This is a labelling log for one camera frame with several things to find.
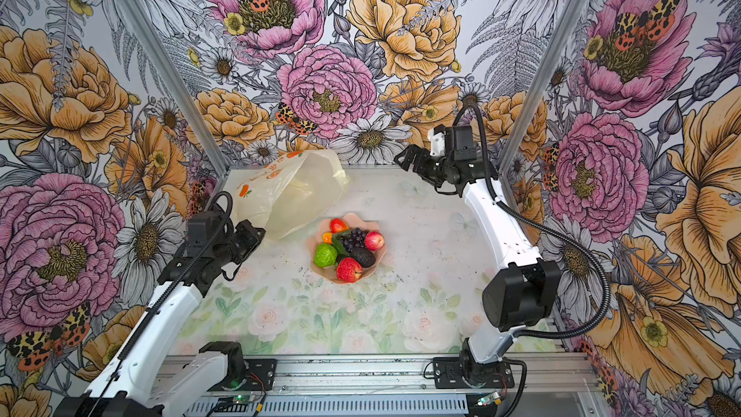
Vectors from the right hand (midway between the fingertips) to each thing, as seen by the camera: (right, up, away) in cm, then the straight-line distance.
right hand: (405, 172), depth 79 cm
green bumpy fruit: (-23, -24, +8) cm, 34 cm away
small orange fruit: (-24, -20, +14) cm, 34 cm away
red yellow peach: (-21, -16, +17) cm, 32 cm away
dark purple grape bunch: (-15, -20, +12) cm, 28 cm away
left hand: (-37, -18, 0) cm, 41 cm away
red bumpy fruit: (-15, -27, +3) cm, 32 cm away
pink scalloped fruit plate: (-25, -16, +17) cm, 35 cm away
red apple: (-8, -20, +10) cm, 24 cm away
